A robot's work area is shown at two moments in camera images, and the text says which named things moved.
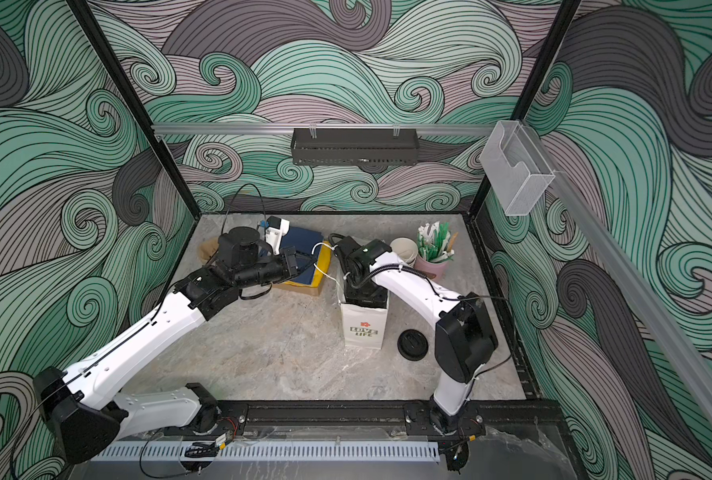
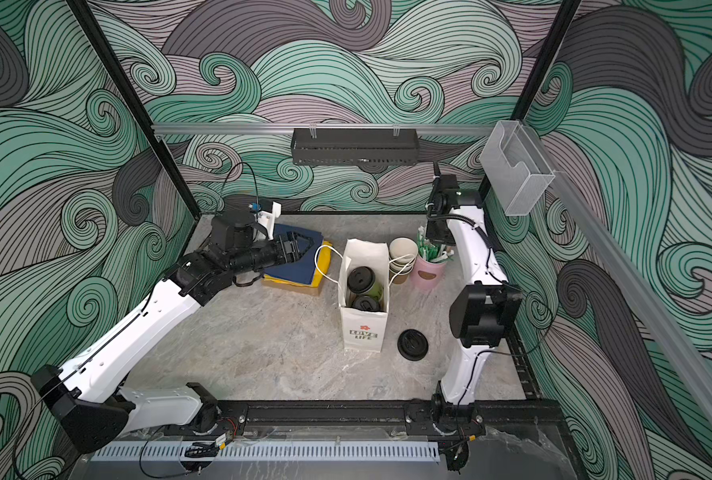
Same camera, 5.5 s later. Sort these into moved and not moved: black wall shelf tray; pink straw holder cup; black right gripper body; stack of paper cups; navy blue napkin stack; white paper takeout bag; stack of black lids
Moved: black right gripper body
Not moved: white paper takeout bag; navy blue napkin stack; black wall shelf tray; stack of paper cups; pink straw holder cup; stack of black lids
